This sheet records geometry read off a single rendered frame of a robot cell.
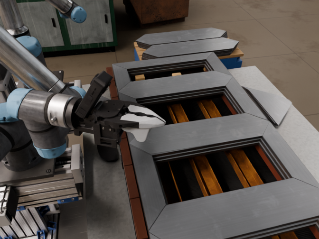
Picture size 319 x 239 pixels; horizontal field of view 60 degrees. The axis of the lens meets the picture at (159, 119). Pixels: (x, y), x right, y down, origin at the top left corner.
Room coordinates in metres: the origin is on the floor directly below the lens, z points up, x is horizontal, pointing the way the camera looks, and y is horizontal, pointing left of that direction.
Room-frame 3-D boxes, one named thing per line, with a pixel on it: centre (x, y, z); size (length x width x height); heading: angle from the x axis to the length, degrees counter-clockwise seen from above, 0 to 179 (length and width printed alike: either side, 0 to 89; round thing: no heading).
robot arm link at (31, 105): (0.51, 0.29, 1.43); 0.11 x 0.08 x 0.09; 76
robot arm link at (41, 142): (0.53, 0.28, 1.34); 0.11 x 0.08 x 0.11; 166
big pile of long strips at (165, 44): (2.06, -0.22, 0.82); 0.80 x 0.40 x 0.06; 104
